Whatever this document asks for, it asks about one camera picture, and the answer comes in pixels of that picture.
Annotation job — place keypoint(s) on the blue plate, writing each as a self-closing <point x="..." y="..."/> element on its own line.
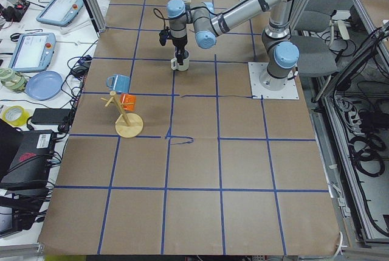
<point x="45" y="85"/>

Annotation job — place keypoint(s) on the black computer box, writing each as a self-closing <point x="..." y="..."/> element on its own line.
<point x="25" y="157"/>

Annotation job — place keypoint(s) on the orange mug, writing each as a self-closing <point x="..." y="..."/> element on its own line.
<point x="128" y="101"/>

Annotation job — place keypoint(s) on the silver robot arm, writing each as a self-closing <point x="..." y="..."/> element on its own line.
<point x="208" y="25"/>

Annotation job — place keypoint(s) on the yellow tape roll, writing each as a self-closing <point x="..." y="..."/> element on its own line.
<point x="15" y="115"/>

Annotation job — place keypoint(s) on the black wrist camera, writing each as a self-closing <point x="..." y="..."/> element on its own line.
<point x="164" y="35"/>

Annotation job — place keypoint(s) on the white mug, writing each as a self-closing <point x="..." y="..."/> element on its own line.
<point x="176" y="66"/>

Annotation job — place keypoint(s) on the wooden mug tree stand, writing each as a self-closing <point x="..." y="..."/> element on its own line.
<point x="128" y="124"/>

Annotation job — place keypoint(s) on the far teach pendant tablet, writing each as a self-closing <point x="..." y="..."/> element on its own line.
<point x="60" y="12"/>

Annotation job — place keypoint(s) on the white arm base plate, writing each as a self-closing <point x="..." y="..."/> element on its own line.
<point x="263" y="86"/>

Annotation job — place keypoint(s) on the teach pendant tablet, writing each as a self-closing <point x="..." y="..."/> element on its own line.
<point x="33" y="52"/>
<point x="60" y="12"/>

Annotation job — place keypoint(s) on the near teach pendant tablet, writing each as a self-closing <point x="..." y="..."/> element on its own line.
<point x="33" y="52"/>

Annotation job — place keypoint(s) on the grey office chair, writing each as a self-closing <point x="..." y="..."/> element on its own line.
<point x="315" y="58"/>

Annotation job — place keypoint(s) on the black power adapter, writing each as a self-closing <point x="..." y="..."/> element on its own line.
<point x="47" y="116"/>

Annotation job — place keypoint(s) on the green tape rolls stack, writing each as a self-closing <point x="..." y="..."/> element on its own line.
<point x="12" y="80"/>

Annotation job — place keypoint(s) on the blue mug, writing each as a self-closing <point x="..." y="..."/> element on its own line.
<point x="118" y="83"/>

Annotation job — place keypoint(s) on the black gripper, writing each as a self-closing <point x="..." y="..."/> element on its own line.
<point x="179" y="45"/>

